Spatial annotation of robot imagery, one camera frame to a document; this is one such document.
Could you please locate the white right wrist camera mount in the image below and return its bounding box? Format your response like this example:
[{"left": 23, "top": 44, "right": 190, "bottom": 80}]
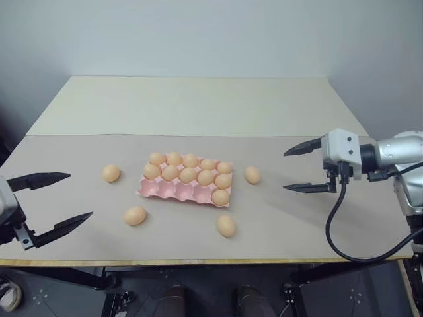
[{"left": 321, "top": 127, "right": 364, "bottom": 182}]

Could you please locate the thick black wrist cable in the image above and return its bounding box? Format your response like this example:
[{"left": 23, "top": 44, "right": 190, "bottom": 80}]
[{"left": 325, "top": 161, "right": 423, "bottom": 262}]

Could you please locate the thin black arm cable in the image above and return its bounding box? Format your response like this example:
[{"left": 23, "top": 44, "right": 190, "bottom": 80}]
[{"left": 367, "top": 160, "right": 423, "bottom": 182}]

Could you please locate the black floor plate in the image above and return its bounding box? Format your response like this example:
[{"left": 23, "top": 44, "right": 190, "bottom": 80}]
[
  {"left": 295, "top": 273, "right": 418, "bottom": 317},
  {"left": 13, "top": 276, "right": 112, "bottom": 317}
]

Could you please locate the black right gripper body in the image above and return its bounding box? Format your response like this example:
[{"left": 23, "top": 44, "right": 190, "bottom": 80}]
[{"left": 322, "top": 160, "right": 352, "bottom": 194}]

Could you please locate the black table frame beam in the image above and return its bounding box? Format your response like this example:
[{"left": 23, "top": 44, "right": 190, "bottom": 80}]
[{"left": 289, "top": 260, "right": 409, "bottom": 289}]

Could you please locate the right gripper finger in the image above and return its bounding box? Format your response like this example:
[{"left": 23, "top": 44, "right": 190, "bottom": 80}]
[
  {"left": 282, "top": 181, "right": 331, "bottom": 194},
  {"left": 283, "top": 137, "right": 324, "bottom": 157}
]

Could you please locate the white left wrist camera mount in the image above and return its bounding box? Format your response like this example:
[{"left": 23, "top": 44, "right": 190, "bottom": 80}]
[{"left": 0, "top": 176, "right": 18, "bottom": 217}]

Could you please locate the white shoe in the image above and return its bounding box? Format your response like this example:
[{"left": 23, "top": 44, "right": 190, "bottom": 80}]
[{"left": 0, "top": 269, "right": 24, "bottom": 312}]

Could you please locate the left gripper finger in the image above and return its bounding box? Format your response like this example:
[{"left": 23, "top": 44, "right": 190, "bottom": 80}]
[
  {"left": 6, "top": 171, "right": 72, "bottom": 193},
  {"left": 14, "top": 211, "right": 95, "bottom": 250}
]

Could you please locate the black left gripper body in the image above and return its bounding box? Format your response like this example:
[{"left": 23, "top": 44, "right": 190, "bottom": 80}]
[{"left": 0, "top": 203, "right": 28, "bottom": 247}]

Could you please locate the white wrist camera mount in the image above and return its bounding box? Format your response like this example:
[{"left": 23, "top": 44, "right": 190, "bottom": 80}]
[
  {"left": 321, "top": 127, "right": 364, "bottom": 182},
  {"left": 0, "top": 176, "right": 18, "bottom": 217}
]

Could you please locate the dark brown rounded shape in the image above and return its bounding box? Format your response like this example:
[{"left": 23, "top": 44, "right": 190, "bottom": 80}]
[
  {"left": 157, "top": 285, "right": 186, "bottom": 317},
  {"left": 235, "top": 285, "right": 266, "bottom": 317}
]

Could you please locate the pink egg tray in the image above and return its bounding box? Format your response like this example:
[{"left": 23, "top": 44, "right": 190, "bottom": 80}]
[{"left": 136, "top": 151, "right": 234, "bottom": 209}]

